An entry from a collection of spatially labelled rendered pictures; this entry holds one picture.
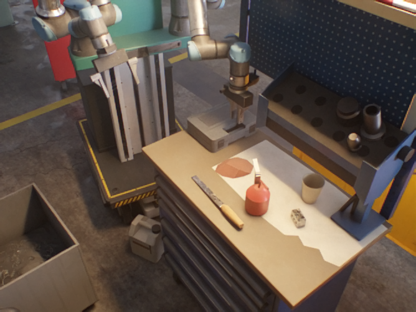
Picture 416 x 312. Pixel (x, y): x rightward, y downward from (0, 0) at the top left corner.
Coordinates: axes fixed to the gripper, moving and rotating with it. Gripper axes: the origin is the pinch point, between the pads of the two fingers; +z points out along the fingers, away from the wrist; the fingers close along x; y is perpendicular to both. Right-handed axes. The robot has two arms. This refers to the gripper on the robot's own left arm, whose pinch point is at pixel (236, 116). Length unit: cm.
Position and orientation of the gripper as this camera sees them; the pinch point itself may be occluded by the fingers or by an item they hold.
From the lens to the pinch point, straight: 167.0
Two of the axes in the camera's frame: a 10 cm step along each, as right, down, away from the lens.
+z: 0.0, 7.5, 6.6
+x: 6.0, 5.3, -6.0
